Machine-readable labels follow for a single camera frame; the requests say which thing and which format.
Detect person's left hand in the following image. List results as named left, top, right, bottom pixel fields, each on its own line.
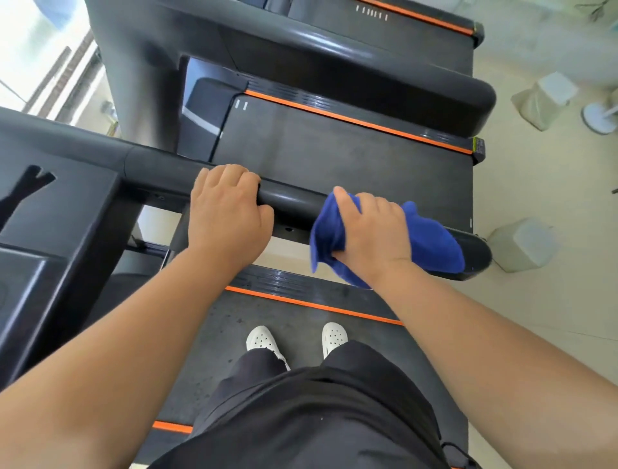
left=187, top=164, right=275, bottom=279

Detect white round fan base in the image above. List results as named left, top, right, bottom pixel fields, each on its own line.
left=581, top=89, right=618, bottom=135

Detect pale bin with white liner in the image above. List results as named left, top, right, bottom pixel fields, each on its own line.
left=487, top=217, right=561, bottom=274
left=510, top=71, right=579, bottom=132

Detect blue cleaning cloth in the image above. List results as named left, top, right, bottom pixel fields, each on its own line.
left=310, top=192, right=467, bottom=289

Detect metal window track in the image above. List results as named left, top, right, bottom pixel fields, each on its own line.
left=21, top=28, right=119, bottom=139

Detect person's right hand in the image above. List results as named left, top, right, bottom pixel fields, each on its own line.
left=332, top=186, right=414, bottom=286

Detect person's white clog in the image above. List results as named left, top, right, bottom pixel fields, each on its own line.
left=246, top=325, right=292, bottom=372
left=321, top=322, right=350, bottom=359

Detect person's black shorts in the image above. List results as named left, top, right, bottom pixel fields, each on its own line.
left=149, top=340, right=453, bottom=469

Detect neighbouring black treadmill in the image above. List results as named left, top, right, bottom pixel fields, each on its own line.
left=84, top=0, right=498, bottom=233

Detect person's left white clog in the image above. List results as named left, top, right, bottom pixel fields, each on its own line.
left=246, top=325, right=292, bottom=372

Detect person's right white clog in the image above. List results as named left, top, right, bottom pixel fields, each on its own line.
left=321, top=322, right=350, bottom=359

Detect person's right forearm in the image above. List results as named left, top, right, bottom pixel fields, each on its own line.
left=371, top=263, right=618, bottom=469

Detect person's left forearm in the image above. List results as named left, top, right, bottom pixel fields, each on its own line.
left=0, top=249, right=242, bottom=469

